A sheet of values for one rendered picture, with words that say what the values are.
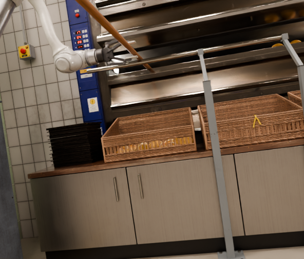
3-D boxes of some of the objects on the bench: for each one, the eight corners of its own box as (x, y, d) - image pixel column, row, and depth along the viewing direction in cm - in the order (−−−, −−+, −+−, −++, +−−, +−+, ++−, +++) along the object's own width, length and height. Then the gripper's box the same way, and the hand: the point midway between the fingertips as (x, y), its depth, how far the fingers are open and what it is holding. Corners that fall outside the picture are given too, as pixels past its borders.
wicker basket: (202, 143, 212) (196, 105, 211) (283, 132, 204) (278, 93, 204) (205, 150, 163) (197, 101, 163) (311, 136, 156) (304, 85, 155)
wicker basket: (121, 153, 222) (116, 117, 221) (196, 144, 214) (190, 106, 214) (102, 163, 173) (95, 117, 173) (198, 151, 166) (191, 103, 166)
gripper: (97, 40, 172) (135, 32, 168) (102, 75, 172) (140, 68, 168) (92, 36, 164) (132, 29, 161) (97, 73, 165) (137, 66, 161)
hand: (131, 50), depth 165 cm, fingers open, 8 cm apart
